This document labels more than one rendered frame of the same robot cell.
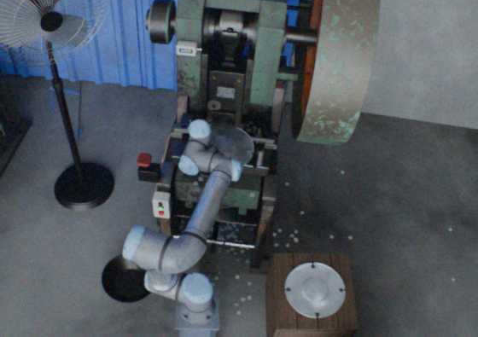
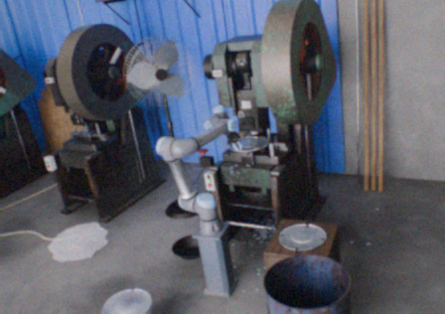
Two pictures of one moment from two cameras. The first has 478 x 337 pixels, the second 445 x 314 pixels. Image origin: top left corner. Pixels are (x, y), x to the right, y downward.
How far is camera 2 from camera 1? 1.78 m
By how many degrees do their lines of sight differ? 38
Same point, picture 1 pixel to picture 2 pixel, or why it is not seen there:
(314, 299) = (299, 240)
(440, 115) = not seen: outside the picture
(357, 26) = (281, 28)
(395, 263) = (406, 262)
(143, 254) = (164, 144)
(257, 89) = (258, 95)
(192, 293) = (201, 200)
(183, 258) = (182, 144)
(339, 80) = (274, 58)
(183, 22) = (216, 58)
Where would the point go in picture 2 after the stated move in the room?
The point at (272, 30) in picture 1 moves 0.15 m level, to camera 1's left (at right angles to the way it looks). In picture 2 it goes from (257, 54) to (237, 56)
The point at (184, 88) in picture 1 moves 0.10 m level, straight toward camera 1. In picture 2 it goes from (222, 101) to (218, 105)
